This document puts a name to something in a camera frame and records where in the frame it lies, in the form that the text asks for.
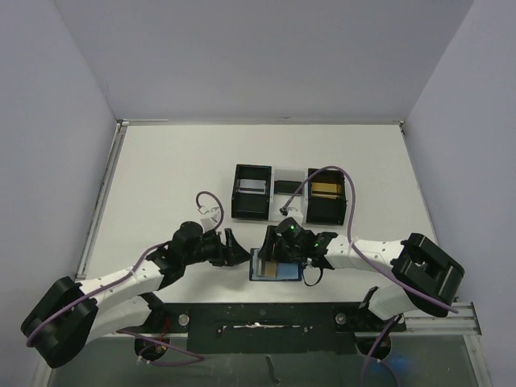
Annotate blue leather card holder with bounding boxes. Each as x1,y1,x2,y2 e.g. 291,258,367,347
249,248,302,282

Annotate black white card tray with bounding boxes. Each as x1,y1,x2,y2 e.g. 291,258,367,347
231,164,347,226

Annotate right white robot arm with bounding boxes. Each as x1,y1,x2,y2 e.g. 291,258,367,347
258,218,465,321

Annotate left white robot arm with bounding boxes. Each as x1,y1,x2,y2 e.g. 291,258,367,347
21,221,252,368

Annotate gold card in holder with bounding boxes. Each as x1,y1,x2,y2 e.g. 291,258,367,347
256,261,277,278

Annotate silver credit card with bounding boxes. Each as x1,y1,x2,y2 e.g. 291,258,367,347
237,179,267,194

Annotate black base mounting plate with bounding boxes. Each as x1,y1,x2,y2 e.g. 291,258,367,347
130,302,386,355

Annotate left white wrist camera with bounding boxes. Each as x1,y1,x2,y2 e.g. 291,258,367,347
198,206,225,231

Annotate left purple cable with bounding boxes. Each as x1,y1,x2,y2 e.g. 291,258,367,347
26,191,225,366

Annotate aluminium frame rail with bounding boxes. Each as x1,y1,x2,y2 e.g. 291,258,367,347
399,302,482,335

